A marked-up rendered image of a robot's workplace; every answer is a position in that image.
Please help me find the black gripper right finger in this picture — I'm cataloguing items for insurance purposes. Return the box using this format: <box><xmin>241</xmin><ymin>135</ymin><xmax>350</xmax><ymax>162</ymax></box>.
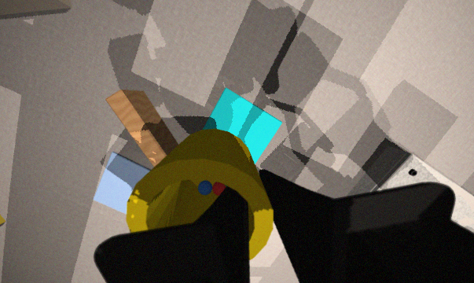
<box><xmin>259</xmin><ymin>169</ymin><xmax>456</xmax><ymax>283</ymax></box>

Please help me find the brown wooden beam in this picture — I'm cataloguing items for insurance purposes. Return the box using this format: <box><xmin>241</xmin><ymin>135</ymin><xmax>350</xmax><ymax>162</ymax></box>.
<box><xmin>105</xmin><ymin>90</ymin><xmax>178</xmax><ymax>167</ymax></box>

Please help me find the red ball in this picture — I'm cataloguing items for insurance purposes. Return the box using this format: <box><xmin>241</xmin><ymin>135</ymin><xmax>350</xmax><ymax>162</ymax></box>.
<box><xmin>212</xmin><ymin>182</ymin><xmax>226</xmax><ymax>196</ymax></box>

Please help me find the dark blue marble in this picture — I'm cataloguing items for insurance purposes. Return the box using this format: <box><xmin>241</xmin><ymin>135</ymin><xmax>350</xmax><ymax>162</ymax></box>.
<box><xmin>198</xmin><ymin>181</ymin><xmax>212</xmax><ymax>195</ymax></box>

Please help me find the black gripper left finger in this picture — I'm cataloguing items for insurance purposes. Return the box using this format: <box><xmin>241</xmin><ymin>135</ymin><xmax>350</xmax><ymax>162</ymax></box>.
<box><xmin>94</xmin><ymin>186</ymin><xmax>251</xmax><ymax>283</ymax></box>

